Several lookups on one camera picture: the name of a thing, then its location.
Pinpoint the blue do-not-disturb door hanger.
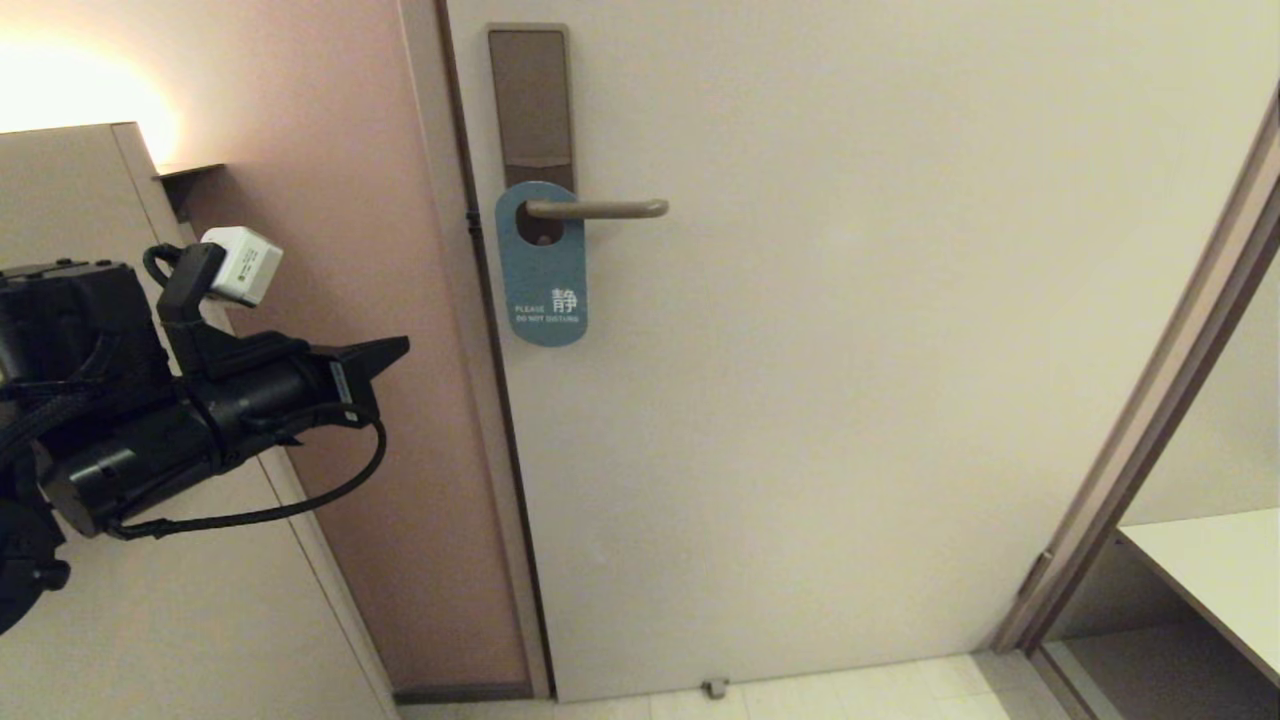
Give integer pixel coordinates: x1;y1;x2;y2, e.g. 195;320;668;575
495;181;588;348

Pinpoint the brown door lock plate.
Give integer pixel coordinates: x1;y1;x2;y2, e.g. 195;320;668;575
487;24;576;247

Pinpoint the white room door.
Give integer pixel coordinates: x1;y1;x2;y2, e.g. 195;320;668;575
445;0;1280;704

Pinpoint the beige cabinet panel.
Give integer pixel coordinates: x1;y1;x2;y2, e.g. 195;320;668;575
0;122;401;720

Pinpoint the brown skirting board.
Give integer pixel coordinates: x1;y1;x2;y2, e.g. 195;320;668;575
393;683;534;706

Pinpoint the closet base board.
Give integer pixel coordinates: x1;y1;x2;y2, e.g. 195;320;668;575
1035;620;1280;720

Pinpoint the white closet shelf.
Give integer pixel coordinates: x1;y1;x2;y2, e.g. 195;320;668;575
1115;508;1280;691

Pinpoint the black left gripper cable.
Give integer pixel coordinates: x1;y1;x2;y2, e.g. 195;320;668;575
105;415;388;541

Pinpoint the black left camera bracket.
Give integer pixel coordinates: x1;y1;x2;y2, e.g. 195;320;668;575
143;240;313;379

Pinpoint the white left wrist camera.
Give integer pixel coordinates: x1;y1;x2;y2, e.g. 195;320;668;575
200;226;285;308

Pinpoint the dark brown wall ledge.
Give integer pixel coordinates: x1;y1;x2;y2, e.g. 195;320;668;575
155;162;226;221

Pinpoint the metal door handle lever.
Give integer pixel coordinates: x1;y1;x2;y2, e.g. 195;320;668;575
525;198;670;220

